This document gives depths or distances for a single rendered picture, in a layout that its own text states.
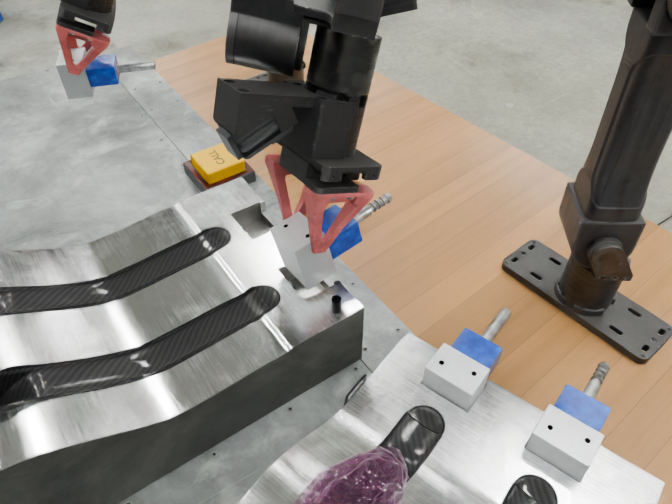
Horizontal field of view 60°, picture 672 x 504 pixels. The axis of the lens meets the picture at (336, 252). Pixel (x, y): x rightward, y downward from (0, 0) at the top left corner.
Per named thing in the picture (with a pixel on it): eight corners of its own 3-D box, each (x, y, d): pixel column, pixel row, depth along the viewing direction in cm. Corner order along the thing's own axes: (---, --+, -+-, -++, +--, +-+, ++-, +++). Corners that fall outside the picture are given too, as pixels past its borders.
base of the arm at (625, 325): (671, 323, 59) (704, 289, 62) (511, 221, 70) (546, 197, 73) (642, 367, 64) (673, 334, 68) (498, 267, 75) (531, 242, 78)
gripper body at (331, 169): (321, 187, 50) (340, 102, 46) (265, 144, 56) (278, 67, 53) (379, 185, 53) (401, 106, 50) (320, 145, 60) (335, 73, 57)
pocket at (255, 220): (266, 222, 73) (263, 199, 70) (288, 246, 70) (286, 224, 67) (234, 236, 71) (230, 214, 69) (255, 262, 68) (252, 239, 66)
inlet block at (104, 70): (159, 73, 91) (151, 40, 87) (159, 89, 87) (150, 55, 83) (71, 82, 89) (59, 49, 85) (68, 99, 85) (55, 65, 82)
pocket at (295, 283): (313, 274, 67) (312, 251, 64) (340, 303, 64) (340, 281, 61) (279, 291, 65) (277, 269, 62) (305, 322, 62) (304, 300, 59)
